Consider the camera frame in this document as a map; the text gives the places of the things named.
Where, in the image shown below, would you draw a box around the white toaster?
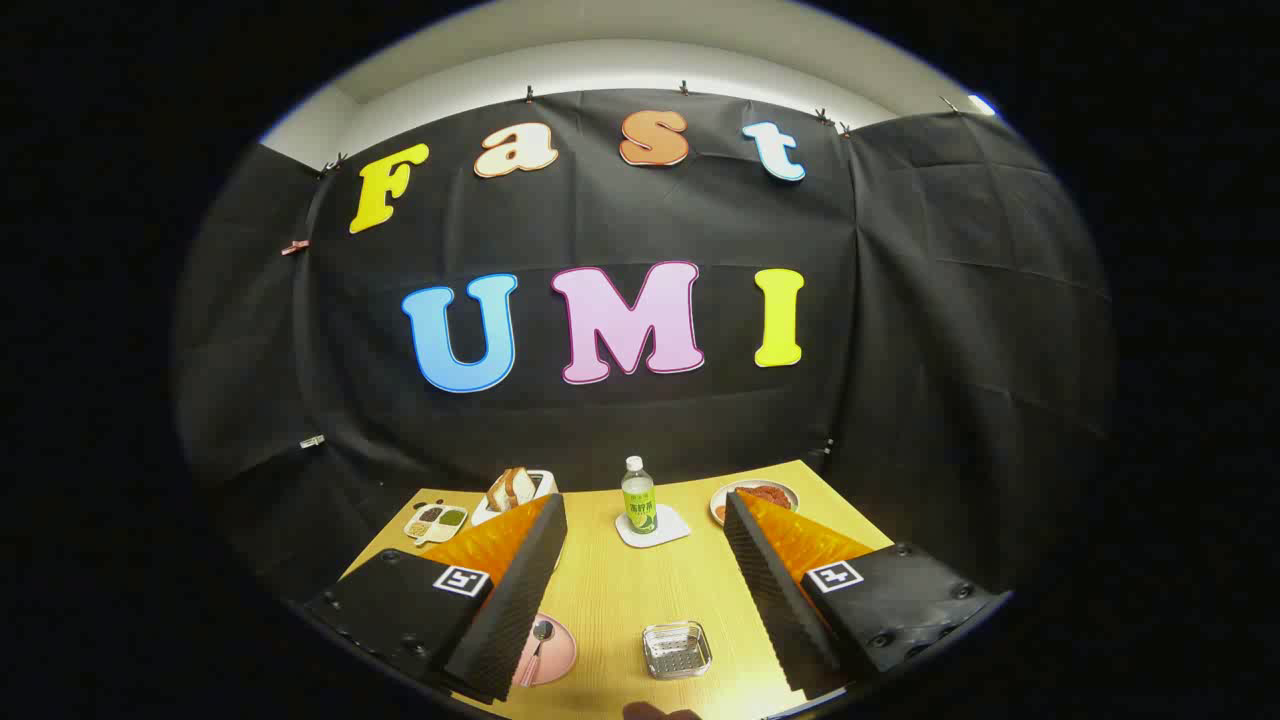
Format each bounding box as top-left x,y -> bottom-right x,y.
470,468 -> 559,528

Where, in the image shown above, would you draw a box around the checked handle spoon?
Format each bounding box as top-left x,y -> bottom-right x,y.
520,619 -> 556,687

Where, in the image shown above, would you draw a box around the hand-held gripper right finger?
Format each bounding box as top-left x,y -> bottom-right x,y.
722,488 -> 1011,696

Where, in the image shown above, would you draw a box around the plate of food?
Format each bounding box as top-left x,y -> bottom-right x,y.
709,479 -> 800,527

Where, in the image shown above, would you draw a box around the pink plate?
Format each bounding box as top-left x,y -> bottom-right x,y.
515,612 -> 579,688

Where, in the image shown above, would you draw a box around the white coaster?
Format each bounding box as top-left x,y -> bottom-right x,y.
614,504 -> 692,549

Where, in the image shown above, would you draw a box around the white compartment condiment dish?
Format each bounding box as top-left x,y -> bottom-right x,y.
403,503 -> 469,547

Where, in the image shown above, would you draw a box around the green label drink bottle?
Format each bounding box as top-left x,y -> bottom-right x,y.
621,456 -> 659,535

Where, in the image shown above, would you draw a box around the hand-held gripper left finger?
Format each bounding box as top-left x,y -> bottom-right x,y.
303,492 -> 569,704

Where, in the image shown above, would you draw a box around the steel mesh basket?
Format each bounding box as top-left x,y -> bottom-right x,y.
641,620 -> 713,681

